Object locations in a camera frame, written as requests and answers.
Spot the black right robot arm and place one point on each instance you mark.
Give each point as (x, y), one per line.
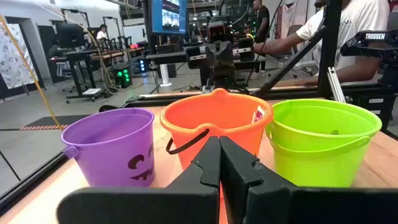
(206, 79)

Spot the white red label tag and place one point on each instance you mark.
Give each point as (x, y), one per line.
(258, 114)

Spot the black side stand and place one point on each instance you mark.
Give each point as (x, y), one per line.
(373, 105)

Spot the large blue-screen monitor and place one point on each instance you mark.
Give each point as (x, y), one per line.
(169, 15)

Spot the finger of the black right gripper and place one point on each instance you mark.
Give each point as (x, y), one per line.
(228, 73)
(219, 73)

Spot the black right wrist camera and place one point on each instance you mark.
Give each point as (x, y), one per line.
(217, 31)

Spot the orange Halloween bucket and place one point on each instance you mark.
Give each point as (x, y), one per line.
(214, 115)

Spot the computer with green lights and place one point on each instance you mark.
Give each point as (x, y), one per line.
(122, 76)

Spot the hazard-striped black floor mat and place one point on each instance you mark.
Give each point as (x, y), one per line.
(56, 121)

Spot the black desk monitor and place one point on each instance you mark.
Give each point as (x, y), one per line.
(70, 35)

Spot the purple Halloween bucket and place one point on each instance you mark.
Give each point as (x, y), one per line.
(105, 149)

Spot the white grey patterned curtain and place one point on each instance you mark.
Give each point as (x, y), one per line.
(15, 56)

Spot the green Halloween bucket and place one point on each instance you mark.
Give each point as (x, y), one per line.
(323, 155)

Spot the black desk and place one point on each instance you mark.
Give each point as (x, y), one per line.
(77, 57)

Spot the silver aluminium extrusion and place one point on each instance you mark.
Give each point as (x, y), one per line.
(335, 84)

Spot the person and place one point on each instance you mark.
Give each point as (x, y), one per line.
(262, 18)
(357, 25)
(101, 33)

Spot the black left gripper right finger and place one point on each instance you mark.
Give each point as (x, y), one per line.
(311, 205)

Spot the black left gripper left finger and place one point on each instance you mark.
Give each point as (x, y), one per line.
(140, 205)

